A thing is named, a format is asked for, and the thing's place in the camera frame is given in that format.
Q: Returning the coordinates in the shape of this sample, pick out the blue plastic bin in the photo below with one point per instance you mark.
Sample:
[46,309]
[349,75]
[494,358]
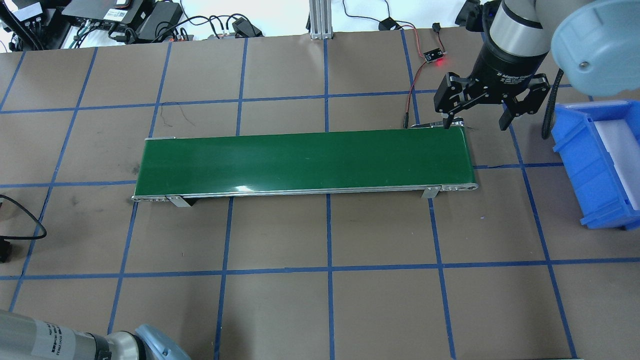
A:
[598,142]

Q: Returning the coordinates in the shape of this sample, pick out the aluminium extrusion post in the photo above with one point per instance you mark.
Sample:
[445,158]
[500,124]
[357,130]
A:
[320,20]

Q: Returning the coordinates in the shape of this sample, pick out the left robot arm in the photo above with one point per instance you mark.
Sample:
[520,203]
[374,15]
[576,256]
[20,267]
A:
[27,338]

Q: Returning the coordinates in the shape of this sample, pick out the black power brick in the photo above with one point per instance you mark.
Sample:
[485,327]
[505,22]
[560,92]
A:
[164,14]

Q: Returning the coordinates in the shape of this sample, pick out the small circuit board red LED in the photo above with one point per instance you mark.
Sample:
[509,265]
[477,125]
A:
[434,56]

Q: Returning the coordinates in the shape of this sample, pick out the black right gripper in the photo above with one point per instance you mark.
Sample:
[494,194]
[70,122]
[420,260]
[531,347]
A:
[504,71]

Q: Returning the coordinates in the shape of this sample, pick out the green conveyor belt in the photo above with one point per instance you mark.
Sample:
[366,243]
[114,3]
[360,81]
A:
[181,170]

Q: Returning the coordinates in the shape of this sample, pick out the black power adapter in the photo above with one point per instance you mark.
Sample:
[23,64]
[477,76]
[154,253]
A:
[243,28]

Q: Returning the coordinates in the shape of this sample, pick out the black electronics box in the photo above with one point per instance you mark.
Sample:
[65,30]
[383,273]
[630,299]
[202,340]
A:
[124,13]

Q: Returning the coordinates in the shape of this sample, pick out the thin dark thread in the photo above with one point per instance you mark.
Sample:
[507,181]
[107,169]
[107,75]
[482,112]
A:
[172,114]

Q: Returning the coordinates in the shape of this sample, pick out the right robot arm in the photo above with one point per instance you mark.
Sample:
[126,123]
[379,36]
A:
[531,45]

